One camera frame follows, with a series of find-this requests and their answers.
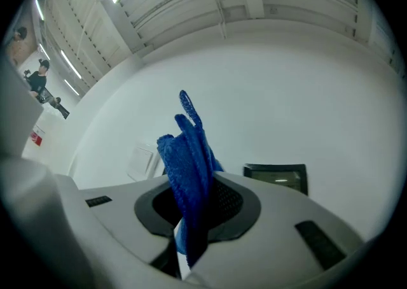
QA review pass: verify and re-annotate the red wall sign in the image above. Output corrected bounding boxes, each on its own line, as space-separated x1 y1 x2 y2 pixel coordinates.
30 125 45 147

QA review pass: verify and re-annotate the white ceiling conduit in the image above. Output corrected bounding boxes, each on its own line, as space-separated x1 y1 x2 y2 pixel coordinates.
201 0 227 40

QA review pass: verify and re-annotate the white wall switch plate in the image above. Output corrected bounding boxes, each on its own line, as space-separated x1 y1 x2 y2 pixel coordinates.
126 142 163 183

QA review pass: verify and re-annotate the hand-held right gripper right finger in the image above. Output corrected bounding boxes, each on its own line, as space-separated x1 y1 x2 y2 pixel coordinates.
186 171 366 289

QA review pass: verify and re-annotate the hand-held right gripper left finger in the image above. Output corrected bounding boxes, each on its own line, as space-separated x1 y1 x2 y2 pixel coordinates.
54 173 184 279

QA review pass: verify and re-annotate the blue cloth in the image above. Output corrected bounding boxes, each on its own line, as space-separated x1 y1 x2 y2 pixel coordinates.
156 89 225 270

